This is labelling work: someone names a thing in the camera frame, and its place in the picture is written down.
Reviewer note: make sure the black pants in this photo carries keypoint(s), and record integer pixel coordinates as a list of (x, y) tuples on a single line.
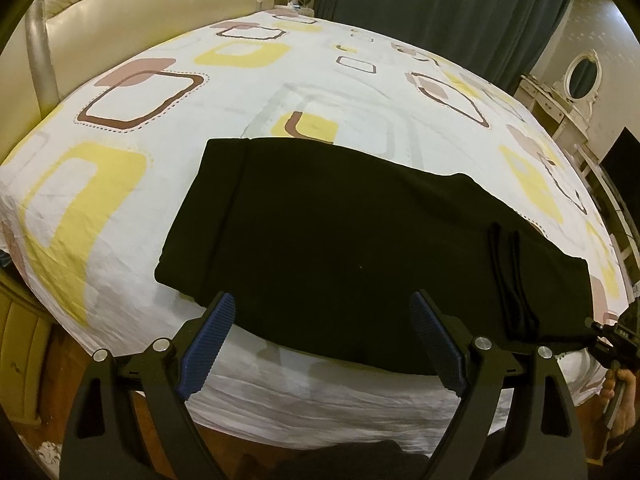
[(340, 240)]

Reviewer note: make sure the dark teal curtain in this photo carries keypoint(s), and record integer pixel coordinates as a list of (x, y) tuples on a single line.
[(430, 5)]

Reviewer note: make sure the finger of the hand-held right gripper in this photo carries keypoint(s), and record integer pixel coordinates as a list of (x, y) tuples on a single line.
[(600, 331)]

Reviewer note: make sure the person's dark clothing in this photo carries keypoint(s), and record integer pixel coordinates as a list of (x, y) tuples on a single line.
[(360, 462)]

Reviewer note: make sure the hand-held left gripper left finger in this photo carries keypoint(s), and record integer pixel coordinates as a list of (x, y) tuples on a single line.
[(207, 342)]

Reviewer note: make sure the black monitor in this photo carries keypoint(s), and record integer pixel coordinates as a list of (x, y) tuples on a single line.
[(622, 160)]

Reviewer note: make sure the white dressing table with mirror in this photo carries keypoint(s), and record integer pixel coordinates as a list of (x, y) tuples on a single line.
[(575, 90)]

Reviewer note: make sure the person's right hand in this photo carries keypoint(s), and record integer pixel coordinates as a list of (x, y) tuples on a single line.
[(627, 410)]

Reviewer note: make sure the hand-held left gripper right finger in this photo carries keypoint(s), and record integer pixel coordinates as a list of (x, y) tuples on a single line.
[(436, 345)]

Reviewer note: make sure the cream padded headboard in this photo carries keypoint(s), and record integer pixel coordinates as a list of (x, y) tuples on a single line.
[(125, 5)]

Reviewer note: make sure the bed with printed sheet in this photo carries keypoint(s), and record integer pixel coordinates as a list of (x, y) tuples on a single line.
[(210, 110)]

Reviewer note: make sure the cream bedside cabinet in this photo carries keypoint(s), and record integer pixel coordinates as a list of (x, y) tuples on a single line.
[(20, 350)]

